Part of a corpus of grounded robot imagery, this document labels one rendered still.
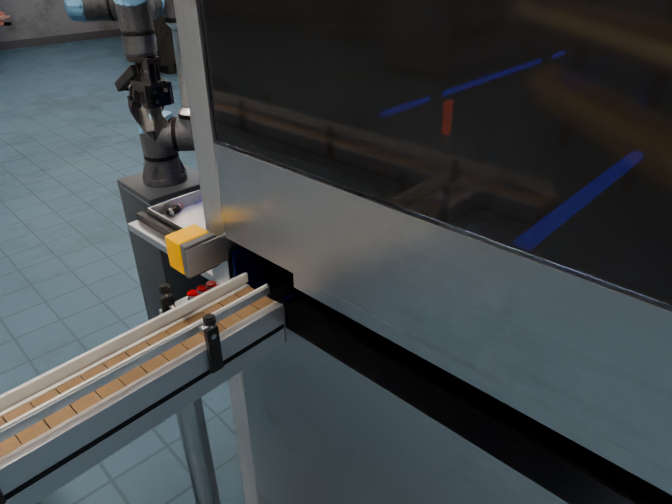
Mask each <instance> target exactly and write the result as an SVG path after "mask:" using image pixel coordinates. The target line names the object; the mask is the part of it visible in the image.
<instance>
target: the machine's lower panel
mask: <svg viewBox="0 0 672 504"><path fill-rule="evenodd" d="M266 296H267V297H269V298H270V299H272V300H274V301H277V302H280V303H282V304H283V306H284V310H285V325H286V327H285V329H286V343H284V344H282V345H281V346H279V347H278V348H276V349H275V350H273V351H272V352H270V353H269V354H267V355H265V356H264V357H262V358H261V359H259V360H258V361H256V362H255V363H253V364H251V365H250V366H248V367H247V368H245V369H244V370H242V378H243V386H244V394H245V402H246V410H247V418H248V426H249V434H250V442H251V450H252V458H253V466H254V474H255V482H256V490H257V498H258V504H635V503H633V502H631V501H630V500H628V499H626V498H625V497H623V496H621V495H619V494H618V493H616V492H614V491H613V490H611V489H609V488H607V487H606V486H604V485H602V484H600V483H599V482H597V481H595V480H594V479H592V478H590V477H588V476H587V475H585V474H583V473H581V472H580V471H578V470H576V469H575V468H573V467H571V466H569V465H568V464H566V463H564V462H562V461H561V460H559V459H557V458H556V457H554V456H552V455H550V454H549V453H547V452H545V451H544V450H542V449H540V448H538V447H537V446H535V445H533V444H531V443H530V442H528V441H526V440H525V439H523V438H521V437H519V436H518V435H516V434H514V433H512V432H511V431H509V430H507V429H506V428H504V427H502V426H500V425H499V424H497V423H495V422H493V421H492V420H490V419H488V418H487V417H485V416H483V415H481V414H480V413H478V412H476V411H475V410H473V409H471V408H469V407H468V406H466V405H464V404H462V403H461V402H459V401H457V400H456V399H454V398H452V397H450V396H449V395H447V394H445V393H443V392H442V391H440V390H438V389H437V388H435V387H433V386H431V385H430V384H428V383H426V382H424V381H423V380H421V379H419V378H418V377H416V376H414V375H412V374H411V373H409V372H407V371H406V370H404V369H402V368H400V367H399V366H397V365H395V364H393V363H392V362H390V361H388V360H387V359H385V358H383V357H381V356H380V355H378V354H376V353H374V352H373V351H371V350H369V349H368V348H366V347H364V346H362V345H361V344H359V343H357V342H355V341H354V340H352V339H350V338H349V337H347V336H345V335H343V334H342V333H340V332H338V331H337V330H335V329H333V328H331V327H330V326H328V325H326V324H324V323H323V322H321V321H319V320H318V319H316V318H314V317H312V316H311V315H309V314H307V313H305V312H304V311H302V310H300V309H299V308H297V307H295V306H293V305H292V304H290V303H288V302H287V301H285V300H283V299H281V298H280V297H278V296H276V295H274V294H273V293H271V292H270V294H268V295H266Z"/></svg>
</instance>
